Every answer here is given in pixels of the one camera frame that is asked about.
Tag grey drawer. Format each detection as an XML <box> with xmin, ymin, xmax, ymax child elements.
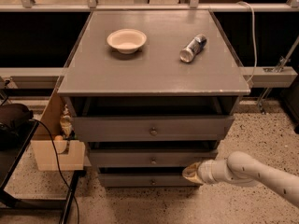
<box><xmin>73</xmin><ymin>115</ymin><xmax>234</xmax><ymax>142</ymax></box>
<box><xmin>89</xmin><ymin>146</ymin><xmax>218</xmax><ymax>168</ymax></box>
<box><xmin>98</xmin><ymin>167</ymin><xmax>194</xmax><ymax>188</ymax></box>

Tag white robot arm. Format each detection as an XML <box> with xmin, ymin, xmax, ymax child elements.
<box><xmin>182</xmin><ymin>151</ymin><xmax>299</xmax><ymax>207</ymax></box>

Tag grey bottom drawer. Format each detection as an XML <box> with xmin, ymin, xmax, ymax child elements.
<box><xmin>98</xmin><ymin>167</ymin><xmax>194</xmax><ymax>188</ymax></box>

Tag grey top drawer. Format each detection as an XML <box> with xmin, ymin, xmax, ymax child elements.
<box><xmin>73</xmin><ymin>115</ymin><xmax>234</xmax><ymax>142</ymax></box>

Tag grey wooden drawer cabinet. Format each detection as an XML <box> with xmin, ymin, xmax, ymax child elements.
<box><xmin>57</xmin><ymin>9</ymin><xmax>251</xmax><ymax>189</ymax></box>

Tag silver blue drink can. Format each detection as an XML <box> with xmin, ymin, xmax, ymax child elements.
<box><xmin>179</xmin><ymin>34</ymin><xmax>206</xmax><ymax>63</ymax></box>

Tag items inside cardboard box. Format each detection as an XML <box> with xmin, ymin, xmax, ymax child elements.
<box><xmin>55</xmin><ymin>105</ymin><xmax>77</xmax><ymax>140</ymax></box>

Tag cardboard box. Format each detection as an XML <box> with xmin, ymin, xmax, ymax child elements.
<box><xmin>31</xmin><ymin>91</ymin><xmax>85</xmax><ymax>171</ymax></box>

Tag black side table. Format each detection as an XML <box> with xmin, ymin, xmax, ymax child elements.
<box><xmin>0</xmin><ymin>119</ymin><xmax>87</xmax><ymax>224</ymax></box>

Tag dark bag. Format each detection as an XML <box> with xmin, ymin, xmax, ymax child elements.
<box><xmin>0</xmin><ymin>104</ymin><xmax>33</xmax><ymax>151</ymax></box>

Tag white cable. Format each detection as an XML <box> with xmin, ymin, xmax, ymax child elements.
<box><xmin>237</xmin><ymin>1</ymin><xmax>258</xmax><ymax>85</ymax></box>

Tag black cable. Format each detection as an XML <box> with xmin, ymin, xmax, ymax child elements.
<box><xmin>29</xmin><ymin>119</ymin><xmax>80</xmax><ymax>224</ymax></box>

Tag metal railing frame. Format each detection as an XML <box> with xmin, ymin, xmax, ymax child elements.
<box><xmin>0</xmin><ymin>0</ymin><xmax>298</xmax><ymax>89</ymax></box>

